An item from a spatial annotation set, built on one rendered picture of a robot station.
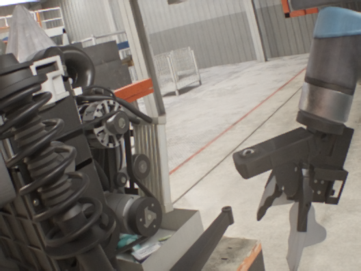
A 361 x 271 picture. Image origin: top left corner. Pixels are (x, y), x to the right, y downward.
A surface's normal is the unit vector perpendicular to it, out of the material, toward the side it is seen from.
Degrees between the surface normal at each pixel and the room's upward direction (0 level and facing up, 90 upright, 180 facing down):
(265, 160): 93
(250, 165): 93
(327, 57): 74
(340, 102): 92
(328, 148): 93
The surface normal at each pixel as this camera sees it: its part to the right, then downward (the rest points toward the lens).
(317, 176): 0.11, 0.29
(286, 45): -0.55, 0.34
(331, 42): -0.69, 0.07
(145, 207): 0.80, -0.04
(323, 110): -0.36, 0.18
